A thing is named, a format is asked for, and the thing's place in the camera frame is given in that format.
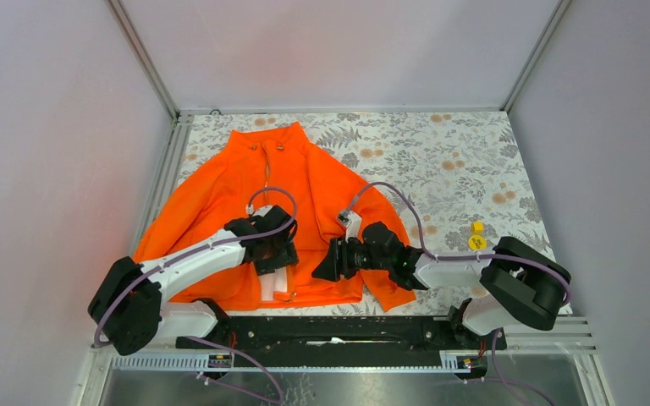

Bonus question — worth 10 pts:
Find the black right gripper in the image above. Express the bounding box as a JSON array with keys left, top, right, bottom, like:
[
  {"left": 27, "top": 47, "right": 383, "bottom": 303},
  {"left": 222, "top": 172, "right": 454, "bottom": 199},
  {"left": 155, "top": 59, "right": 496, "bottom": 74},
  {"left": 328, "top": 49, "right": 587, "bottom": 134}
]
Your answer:
[{"left": 311, "top": 233, "right": 392, "bottom": 282}]

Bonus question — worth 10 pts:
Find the orange zip jacket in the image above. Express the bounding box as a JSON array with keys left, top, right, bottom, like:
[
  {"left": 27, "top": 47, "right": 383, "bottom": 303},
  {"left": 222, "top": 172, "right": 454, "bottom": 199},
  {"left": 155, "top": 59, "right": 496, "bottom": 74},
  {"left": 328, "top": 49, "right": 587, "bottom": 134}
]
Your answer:
[{"left": 133, "top": 123, "right": 416, "bottom": 310}]

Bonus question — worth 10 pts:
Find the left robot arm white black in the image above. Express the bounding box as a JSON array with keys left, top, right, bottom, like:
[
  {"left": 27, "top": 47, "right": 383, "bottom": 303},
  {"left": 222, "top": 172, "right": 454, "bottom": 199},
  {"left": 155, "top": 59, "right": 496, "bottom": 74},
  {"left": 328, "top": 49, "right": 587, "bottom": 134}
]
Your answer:
[{"left": 87, "top": 206, "right": 297, "bottom": 355}]

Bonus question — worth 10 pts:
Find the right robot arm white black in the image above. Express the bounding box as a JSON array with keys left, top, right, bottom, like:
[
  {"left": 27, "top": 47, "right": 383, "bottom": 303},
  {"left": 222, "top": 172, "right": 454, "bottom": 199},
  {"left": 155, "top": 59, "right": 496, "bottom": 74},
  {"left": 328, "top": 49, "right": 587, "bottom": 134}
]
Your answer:
[{"left": 312, "top": 218, "right": 571, "bottom": 348}]

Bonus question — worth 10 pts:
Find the yellow round tag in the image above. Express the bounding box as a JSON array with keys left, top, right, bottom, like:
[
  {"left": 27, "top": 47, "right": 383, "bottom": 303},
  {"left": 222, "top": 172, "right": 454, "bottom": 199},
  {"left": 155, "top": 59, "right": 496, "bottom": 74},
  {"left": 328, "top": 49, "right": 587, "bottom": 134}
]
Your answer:
[{"left": 467, "top": 234, "right": 488, "bottom": 251}]

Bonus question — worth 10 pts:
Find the small yellow cube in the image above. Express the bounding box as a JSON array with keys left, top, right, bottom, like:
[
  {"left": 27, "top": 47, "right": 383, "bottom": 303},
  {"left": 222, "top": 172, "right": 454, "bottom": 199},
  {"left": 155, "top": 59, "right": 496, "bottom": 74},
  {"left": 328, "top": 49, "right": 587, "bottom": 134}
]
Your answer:
[{"left": 471, "top": 222, "right": 484, "bottom": 235}]

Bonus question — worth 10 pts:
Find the floral patterned table mat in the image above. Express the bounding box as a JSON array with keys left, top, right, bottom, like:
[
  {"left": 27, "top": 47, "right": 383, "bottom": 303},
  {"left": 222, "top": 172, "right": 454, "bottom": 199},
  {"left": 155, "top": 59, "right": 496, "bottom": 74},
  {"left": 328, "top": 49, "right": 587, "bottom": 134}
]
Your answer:
[{"left": 176, "top": 111, "right": 574, "bottom": 317}]

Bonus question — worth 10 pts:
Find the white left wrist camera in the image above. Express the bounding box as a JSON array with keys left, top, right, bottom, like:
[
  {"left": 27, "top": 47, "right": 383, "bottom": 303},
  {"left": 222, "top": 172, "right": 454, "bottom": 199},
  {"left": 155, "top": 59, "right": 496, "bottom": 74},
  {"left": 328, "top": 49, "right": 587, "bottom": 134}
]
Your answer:
[{"left": 246, "top": 205, "right": 273, "bottom": 217}]

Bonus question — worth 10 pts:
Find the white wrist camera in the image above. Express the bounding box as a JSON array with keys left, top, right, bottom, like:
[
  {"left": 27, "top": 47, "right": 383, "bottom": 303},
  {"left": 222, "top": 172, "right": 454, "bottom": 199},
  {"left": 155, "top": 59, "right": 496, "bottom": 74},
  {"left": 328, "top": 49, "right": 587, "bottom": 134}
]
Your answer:
[
  {"left": 337, "top": 211, "right": 362, "bottom": 240},
  {"left": 246, "top": 205, "right": 273, "bottom": 217}
]

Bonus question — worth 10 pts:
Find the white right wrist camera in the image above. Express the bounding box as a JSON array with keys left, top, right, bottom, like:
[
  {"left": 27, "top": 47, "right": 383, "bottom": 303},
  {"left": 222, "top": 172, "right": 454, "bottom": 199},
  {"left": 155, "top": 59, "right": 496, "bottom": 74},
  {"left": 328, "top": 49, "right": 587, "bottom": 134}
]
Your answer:
[{"left": 337, "top": 211, "right": 362, "bottom": 240}]

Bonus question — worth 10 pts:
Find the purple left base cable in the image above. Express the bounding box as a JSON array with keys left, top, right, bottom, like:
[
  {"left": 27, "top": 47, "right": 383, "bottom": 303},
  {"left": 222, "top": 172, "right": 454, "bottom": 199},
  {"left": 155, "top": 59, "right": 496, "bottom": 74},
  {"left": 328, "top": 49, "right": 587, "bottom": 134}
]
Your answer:
[{"left": 185, "top": 336, "right": 287, "bottom": 404}]

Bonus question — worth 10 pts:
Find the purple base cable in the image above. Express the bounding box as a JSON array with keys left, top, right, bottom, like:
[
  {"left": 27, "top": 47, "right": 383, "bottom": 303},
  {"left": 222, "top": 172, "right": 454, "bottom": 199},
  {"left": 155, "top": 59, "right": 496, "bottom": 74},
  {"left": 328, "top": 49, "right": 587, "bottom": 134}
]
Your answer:
[
  {"left": 185, "top": 336, "right": 287, "bottom": 404},
  {"left": 462, "top": 330, "right": 556, "bottom": 406}
]

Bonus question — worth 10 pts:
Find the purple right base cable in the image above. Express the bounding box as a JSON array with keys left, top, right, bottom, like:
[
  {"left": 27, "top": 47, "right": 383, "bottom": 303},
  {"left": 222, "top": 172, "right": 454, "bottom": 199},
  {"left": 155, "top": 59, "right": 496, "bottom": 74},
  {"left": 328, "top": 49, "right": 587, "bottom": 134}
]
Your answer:
[{"left": 462, "top": 330, "right": 556, "bottom": 406}]

